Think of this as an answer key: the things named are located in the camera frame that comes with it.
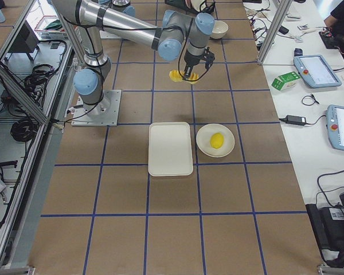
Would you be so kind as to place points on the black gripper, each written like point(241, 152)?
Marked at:
point(191, 61)

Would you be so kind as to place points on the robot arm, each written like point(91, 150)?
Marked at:
point(123, 6)
point(180, 37)

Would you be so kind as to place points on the black plate rack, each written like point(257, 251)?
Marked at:
point(181, 7)

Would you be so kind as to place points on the cream plate in rack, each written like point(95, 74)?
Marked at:
point(198, 5)

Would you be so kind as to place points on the pink plate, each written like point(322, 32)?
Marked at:
point(188, 3)

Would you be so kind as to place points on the cream plate under lemon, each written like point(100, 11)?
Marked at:
point(203, 140)

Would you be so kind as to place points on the cream bowl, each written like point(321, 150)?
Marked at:
point(220, 29)

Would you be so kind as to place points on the yellow lemon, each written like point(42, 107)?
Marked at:
point(217, 140)

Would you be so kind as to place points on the cream rectangular tray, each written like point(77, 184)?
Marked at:
point(169, 149)

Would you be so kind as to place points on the green white carton box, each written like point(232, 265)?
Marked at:
point(285, 81)

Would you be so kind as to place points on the black power adapter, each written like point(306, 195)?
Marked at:
point(295, 120)

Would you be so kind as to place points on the far teach pendant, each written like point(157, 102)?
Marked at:
point(316, 72)

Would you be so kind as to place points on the teach pendant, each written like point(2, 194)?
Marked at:
point(316, 72)
point(335, 126)

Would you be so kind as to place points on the near teach pendant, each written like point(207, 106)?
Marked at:
point(335, 126)

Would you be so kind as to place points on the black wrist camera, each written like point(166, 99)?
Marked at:
point(209, 58)

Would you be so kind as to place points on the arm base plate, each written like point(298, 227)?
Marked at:
point(104, 114)

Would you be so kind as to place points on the aluminium frame post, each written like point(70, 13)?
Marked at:
point(273, 30)

